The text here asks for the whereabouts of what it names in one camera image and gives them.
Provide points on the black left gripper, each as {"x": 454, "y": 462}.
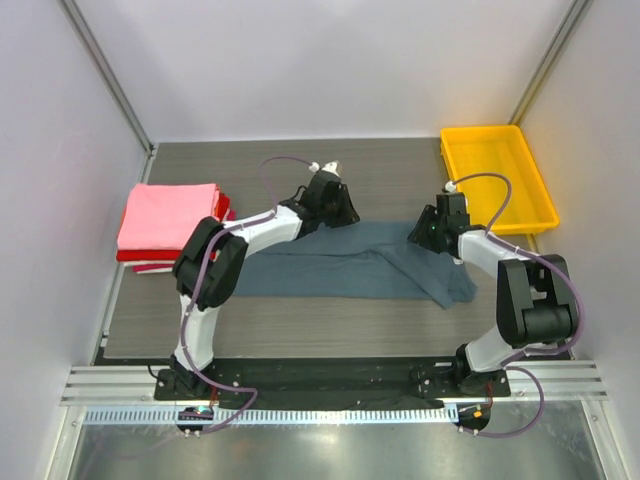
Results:
{"x": 349, "y": 215}

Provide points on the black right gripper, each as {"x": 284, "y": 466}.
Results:
{"x": 420, "y": 230}

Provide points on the blue-grey t-shirt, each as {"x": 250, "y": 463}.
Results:
{"x": 367, "y": 260}

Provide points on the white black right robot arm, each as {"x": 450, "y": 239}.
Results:
{"x": 537, "y": 307}

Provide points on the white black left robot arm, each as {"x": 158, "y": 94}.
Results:
{"x": 208, "y": 268}

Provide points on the yellow plastic tray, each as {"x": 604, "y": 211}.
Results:
{"x": 510, "y": 194}

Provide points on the red folded t-shirt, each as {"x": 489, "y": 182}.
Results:
{"x": 139, "y": 256}

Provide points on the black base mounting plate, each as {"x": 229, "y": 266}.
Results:
{"x": 329, "y": 383}

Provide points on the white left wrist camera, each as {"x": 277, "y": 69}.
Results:
{"x": 334, "y": 168}

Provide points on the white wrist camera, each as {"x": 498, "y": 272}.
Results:
{"x": 451, "y": 188}
{"x": 334, "y": 168}

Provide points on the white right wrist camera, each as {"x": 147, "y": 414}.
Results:
{"x": 451, "y": 188}

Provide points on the aluminium frame rail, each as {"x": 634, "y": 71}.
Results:
{"x": 119, "y": 385}

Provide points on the right aluminium corner post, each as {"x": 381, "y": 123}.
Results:
{"x": 560, "y": 40}

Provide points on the aluminium corner post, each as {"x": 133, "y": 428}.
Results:
{"x": 83, "y": 31}
{"x": 560, "y": 40}

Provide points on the slotted grey cable duct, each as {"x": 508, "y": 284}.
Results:
{"x": 202, "y": 416}

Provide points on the left aluminium corner post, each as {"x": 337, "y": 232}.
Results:
{"x": 83, "y": 31}

